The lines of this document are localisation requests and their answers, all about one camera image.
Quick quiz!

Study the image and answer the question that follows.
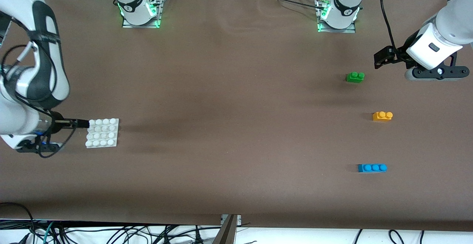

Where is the white studded base plate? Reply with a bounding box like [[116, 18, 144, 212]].
[[85, 118, 120, 149]]

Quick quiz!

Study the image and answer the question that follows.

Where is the yellow toy block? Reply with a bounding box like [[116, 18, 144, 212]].
[[372, 111, 394, 122]]

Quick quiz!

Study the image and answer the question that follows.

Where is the blue toy block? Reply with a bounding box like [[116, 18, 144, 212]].
[[357, 163, 388, 173]]

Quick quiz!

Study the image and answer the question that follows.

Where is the brown table cover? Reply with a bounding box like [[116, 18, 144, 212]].
[[0, 0, 473, 233]]

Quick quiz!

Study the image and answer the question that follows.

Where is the black looped cable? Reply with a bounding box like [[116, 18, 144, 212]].
[[0, 202, 35, 244]]

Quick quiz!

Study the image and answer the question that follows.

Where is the teal cable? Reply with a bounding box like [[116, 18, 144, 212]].
[[42, 221, 55, 244]]

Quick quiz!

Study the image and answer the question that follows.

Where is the metal table frame beam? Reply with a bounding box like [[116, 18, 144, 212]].
[[212, 214, 242, 244]]

